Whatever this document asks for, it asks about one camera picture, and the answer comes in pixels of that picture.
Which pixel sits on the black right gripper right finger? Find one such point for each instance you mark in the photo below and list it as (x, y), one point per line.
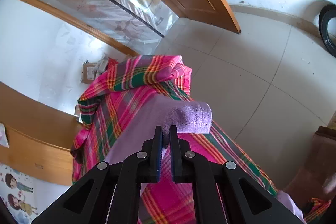
(223, 193)

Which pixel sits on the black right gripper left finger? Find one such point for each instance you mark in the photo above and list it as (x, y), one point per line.
(109, 193)

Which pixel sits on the purple fleece garment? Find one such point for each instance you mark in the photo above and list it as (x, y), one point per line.
(177, 197)

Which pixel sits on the pink plaid bed sheet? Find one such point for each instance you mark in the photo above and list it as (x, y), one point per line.
(122, 107)

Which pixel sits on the wooden wardrobe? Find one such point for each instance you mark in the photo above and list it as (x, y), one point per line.
(40, 137)

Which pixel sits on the brown cardboard box with label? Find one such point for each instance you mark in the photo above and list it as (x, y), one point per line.
(88, 74)

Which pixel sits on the plastic door curtain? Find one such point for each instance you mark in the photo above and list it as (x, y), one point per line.
(138, 24)

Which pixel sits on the cartoon couple wall sticker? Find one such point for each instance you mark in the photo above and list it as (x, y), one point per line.
(17, 193)

